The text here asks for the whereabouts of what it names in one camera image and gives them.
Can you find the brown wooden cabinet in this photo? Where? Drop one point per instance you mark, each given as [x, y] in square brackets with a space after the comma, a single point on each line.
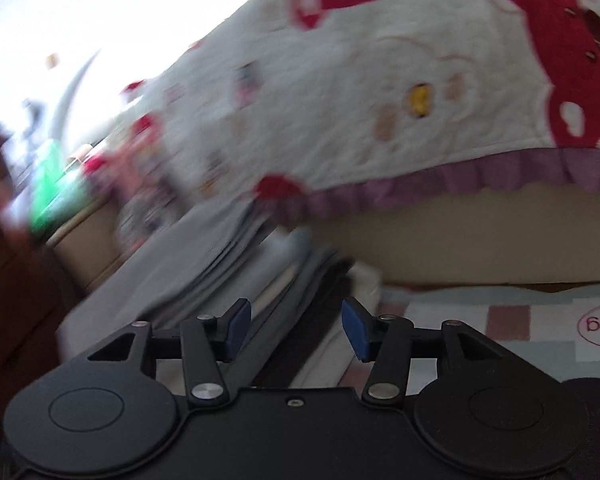
[15, 285]

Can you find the checked bed sheet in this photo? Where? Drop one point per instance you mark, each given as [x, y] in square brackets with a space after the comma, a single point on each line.
[530, 350]

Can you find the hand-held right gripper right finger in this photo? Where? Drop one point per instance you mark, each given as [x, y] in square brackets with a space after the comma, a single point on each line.
[357, 330]

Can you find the white quilt with red bears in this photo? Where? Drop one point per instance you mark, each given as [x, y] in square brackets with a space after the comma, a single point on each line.
[380, 60]

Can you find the green object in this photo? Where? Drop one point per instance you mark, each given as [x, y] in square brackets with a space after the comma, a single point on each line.
[50, 185]

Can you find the beige mattress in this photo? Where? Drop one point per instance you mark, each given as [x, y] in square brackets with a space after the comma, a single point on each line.
[480, 240]

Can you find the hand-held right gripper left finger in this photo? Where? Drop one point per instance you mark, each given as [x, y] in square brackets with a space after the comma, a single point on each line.
[237, 327]

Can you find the pile of clothes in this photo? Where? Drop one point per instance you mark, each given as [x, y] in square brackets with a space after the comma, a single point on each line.
[190, 265]

